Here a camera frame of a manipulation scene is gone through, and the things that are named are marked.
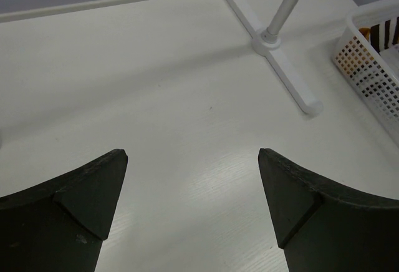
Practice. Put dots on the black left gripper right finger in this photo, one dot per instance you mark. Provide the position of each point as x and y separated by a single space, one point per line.
322 225

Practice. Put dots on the white plastic basket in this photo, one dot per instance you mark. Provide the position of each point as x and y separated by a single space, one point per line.
372 75

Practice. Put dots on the white clothes rack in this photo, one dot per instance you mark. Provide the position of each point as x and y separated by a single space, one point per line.
63 59

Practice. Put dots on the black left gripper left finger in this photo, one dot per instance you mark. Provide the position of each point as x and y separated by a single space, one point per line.
60 224

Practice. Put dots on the orange brown sock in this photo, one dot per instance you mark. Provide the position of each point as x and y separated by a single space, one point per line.
382 36

